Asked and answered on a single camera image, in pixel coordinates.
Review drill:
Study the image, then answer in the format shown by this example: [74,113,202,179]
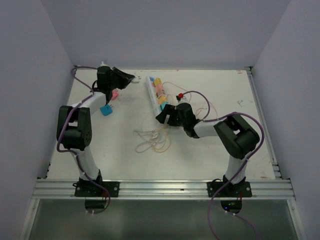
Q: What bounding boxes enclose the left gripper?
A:
[108,67,134,90]

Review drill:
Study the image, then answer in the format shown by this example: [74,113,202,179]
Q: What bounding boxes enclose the pink plug adapter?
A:
[111,89,121,101]

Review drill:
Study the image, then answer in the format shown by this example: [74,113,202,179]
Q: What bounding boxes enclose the white power strip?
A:
[145,76,169,116]

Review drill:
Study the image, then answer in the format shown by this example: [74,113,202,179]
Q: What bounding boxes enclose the blue plug adapter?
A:
[99,104,113,117]

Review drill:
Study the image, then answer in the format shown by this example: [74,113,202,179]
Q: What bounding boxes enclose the white plug adapter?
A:
[130,76,141,84]

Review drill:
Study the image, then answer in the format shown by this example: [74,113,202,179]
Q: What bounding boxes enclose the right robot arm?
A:
[155,103,265,197]

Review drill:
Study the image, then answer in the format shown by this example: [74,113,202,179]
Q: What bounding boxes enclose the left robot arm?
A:
[56,65,135,197]

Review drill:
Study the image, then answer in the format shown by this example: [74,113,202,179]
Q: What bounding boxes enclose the teal cube plug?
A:
[158,101,169,112]

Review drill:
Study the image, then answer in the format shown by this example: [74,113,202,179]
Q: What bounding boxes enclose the yellow cube plug near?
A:
[157,94,168,105]

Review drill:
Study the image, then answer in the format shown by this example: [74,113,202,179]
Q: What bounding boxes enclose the yellow cube plug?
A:
[153,77,162,87]
[157,94,168,105]

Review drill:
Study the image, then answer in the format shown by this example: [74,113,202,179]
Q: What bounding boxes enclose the pink cube plug far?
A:
[155,85,165,93]

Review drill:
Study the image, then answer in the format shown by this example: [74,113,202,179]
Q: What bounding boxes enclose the yellow cube plug far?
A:
[153,77,162,87]

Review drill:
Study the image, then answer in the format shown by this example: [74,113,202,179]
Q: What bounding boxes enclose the yellow charging cable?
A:
[152,126,173,154]

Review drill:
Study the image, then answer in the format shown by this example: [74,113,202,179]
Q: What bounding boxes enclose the pink charging cable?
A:
[163,81,218,121]

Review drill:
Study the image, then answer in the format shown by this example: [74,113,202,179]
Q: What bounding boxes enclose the white power strip cord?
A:
[133,107,167,154]

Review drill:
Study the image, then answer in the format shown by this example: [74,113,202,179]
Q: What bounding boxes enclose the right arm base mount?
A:
[206,178,253,198]

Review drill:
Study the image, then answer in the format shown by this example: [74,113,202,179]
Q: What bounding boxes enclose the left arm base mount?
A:
[72,180,120,198]

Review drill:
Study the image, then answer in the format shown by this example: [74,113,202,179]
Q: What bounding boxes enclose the aluminium front rail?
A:
[32,179,295,200]

